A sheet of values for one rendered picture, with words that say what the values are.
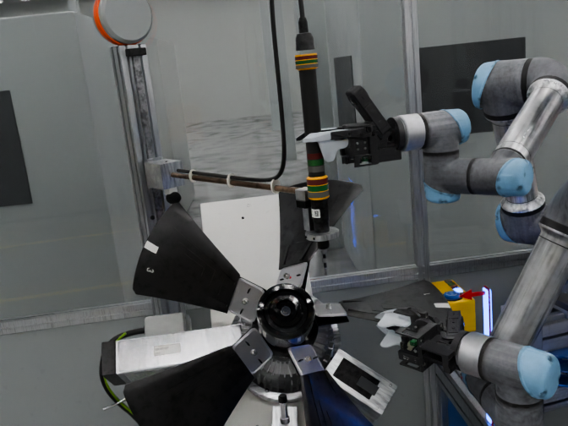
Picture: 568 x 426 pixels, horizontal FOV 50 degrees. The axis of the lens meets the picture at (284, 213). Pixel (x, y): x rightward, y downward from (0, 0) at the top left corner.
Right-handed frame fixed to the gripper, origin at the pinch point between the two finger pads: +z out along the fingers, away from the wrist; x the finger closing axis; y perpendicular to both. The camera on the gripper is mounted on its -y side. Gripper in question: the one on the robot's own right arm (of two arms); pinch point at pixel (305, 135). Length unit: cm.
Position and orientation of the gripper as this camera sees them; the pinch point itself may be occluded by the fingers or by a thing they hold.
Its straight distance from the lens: 121.3
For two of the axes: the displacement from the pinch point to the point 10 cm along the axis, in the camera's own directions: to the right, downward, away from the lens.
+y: 1.0, 9.7, 2.3
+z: -9.6, 1.5, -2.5
